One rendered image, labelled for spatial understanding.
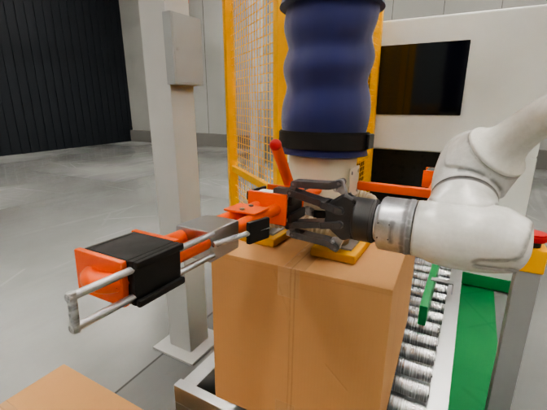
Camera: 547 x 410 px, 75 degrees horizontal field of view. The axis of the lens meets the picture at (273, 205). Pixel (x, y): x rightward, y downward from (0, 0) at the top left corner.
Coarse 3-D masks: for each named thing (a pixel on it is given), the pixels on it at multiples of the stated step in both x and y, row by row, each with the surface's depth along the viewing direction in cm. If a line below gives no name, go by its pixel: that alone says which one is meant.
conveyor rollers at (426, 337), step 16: (416, 272) 184; (448, 272) 185; (416, 288) 168; (416, 304) 159; (432, 304) 156; (416, 320) 144; (432, 320) 148; (416, 336) 135; (432, 336) 134; (400, 352) 128; (416, 352) 126; (432, 352) 125; (400, 368) 120; (416, 368) 118; (400, 384) 112; (416, 384) 111; (400, 400) 105
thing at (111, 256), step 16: (112, 240) 41; (128, 240) 41; (144, 240) 42; (160, 240) 42; (176, 240) 42; (80, 256) 38; (96, 256) 37; (112, 256) 37; (128, 256) 37; (80, 272) 39; (112, 272) 36; (128, 288) 36; (128, 304) 37
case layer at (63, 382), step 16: (64, 368) 119; (32, 384) 112; (48, 384) 112; (64, 384) 112; (80, 384) 112; (96, 384) 112; (16, 400) 106; (32, 400) 106; (48, 400) 106; (64, 400) 106; (80, 400) 106; (96, 400) 106; (112, 400) 106
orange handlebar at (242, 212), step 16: (320, 192) 84; (384, 192) 88; (400, 192) 86; (416, 192) 85; (224, 208) 60; (240, 208) 59; (256, 208) 61; (272, 208) 64; (240, 224) 55; (208, 240) 48; (192, 256) 45; (96, 272) 36; (112, 288) 36
